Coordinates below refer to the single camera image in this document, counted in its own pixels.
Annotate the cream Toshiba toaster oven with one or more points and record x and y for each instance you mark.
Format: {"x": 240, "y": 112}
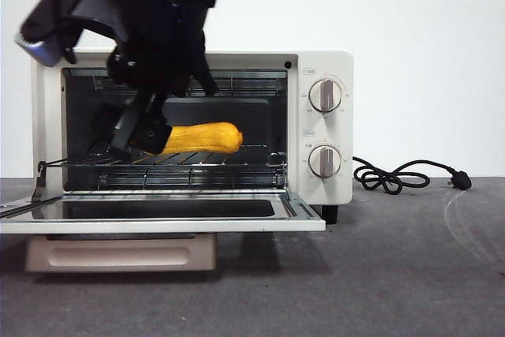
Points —
{"x": 327, "y": 61}

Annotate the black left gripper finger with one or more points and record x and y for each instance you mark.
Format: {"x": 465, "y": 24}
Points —
{"x": 118, "y": 132}
{"x": 152, "y": 135}

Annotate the cream round oven knob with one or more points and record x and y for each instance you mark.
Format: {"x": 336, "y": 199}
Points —
{"x": 325, "y": 95}
{"x": 324, "y": 161}

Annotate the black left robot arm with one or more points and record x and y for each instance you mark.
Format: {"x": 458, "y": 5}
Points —
{"x": 165, "y": 29}

